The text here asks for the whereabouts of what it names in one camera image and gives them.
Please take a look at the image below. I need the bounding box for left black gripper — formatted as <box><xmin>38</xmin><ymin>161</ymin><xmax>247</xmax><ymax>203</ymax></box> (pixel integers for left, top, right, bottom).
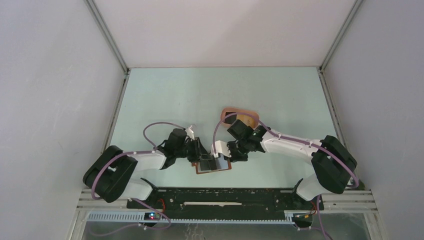
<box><xmin>174</xmin><ymin>137</ymin><xmax>212</xmax><ymax>163</ymax></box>

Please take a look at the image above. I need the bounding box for brown leather card holder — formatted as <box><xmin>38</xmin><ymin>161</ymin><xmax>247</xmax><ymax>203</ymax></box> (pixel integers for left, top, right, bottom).
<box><xmin>191</xmin><ymin>154</ymin><xmax>232</xmax><ymax>175</ymax></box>

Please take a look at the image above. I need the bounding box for pink oval tray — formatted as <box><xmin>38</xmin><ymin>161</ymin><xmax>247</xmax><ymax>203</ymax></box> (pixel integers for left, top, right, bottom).
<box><xmin>220</xmin><ymin>107</ymin><xmax>260</xmax><ymax>128</ymax></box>

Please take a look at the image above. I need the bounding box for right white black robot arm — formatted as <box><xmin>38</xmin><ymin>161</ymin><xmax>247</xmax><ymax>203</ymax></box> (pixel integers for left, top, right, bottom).
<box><xmin>226</xmin><ymin>120</ymin><xmax>359</xmax><ymax>209</ymax></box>

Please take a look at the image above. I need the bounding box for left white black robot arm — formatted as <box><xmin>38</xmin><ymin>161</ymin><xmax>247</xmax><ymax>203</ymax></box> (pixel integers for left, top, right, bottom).
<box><xmin>82</xmin><ymin>128</ymin><xmax>218</xmax><ymax>208</ymax></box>

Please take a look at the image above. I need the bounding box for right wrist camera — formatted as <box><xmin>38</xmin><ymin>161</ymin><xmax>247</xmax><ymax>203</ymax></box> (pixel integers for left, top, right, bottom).
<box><xmin>210</xmin><ymin>140</ymin><xmax>231</xmax><ymax>158</ymax></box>

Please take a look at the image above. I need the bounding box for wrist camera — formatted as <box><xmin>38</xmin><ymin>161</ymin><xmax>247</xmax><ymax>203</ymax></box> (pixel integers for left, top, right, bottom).
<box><xmin>210</xmin><ymin>140</ymin><xmax>231</xmax><ymax>158</ymax></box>
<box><xmin>185</xmin><ymin>124</ymin><xmax>196</xmax><ymax>140</ymax></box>

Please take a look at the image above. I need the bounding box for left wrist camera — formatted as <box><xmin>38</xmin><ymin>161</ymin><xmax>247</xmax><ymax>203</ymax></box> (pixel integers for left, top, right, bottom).
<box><xmin>185</xmin><ymin>124</ymin><xmax>196</xmax><ymax>140</ymax></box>

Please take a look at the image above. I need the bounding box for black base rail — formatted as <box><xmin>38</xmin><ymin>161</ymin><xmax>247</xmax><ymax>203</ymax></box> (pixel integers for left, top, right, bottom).
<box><xmin>145</xmin><ymin>187</ymin><xmax>324</xmax><ymax>221</ymax></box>

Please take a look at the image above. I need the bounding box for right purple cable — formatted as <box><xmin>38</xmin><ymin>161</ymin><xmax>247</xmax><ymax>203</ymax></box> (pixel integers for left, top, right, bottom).
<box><xmin>211</xmin><ymin>111</ymin><xmax>360</xmax><ymax>240</ymax></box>

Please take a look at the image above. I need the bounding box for aluminium frame rail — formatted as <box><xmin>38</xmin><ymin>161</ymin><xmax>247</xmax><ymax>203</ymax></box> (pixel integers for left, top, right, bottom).
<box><xmin>83</xmin><ymin>0</ymin><xmax>130</xmax><ymax>75</ymax></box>

